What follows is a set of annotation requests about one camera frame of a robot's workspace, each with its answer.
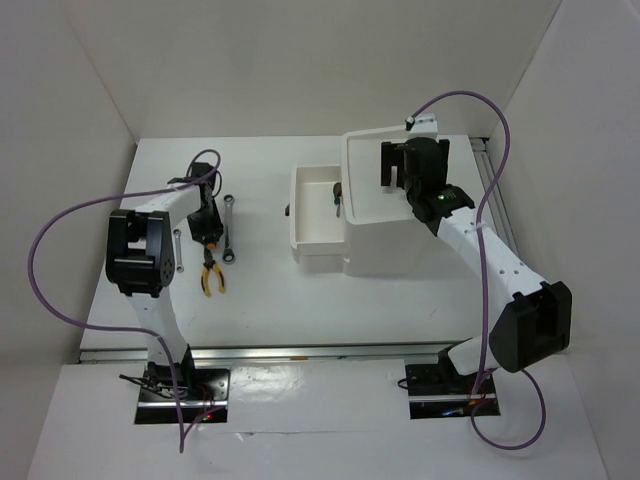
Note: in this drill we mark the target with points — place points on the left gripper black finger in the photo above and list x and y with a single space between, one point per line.
216 233
198 234

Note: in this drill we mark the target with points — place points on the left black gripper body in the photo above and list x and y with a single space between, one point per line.
205 212

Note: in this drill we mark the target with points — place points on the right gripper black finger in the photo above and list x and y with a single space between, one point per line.
392 156
402 178

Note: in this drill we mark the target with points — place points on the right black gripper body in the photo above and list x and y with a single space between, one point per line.
441 152

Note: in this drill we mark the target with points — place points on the large ratchet wrench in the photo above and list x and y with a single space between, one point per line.
228 256

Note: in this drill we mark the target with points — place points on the yellow black pliers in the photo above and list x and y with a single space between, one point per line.
211 270

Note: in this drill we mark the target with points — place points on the small silver wrench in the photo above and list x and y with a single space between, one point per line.
179 267

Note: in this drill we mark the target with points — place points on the white drawer cabinet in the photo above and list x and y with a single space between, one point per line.
382 236

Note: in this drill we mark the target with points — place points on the short green screwdriver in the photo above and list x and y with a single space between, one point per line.
337 197

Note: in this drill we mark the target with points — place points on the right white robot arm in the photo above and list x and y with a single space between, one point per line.
525 318

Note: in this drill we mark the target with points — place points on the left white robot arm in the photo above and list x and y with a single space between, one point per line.
141 261

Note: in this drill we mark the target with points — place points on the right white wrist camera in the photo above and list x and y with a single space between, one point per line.
423 125

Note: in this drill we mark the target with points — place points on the aluminium side rail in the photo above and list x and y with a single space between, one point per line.
495 207

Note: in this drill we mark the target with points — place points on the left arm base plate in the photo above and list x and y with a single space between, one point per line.
203 395

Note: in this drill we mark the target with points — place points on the aluminium front rail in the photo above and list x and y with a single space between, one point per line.
307 352

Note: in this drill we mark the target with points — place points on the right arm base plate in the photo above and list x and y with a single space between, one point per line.
450 395

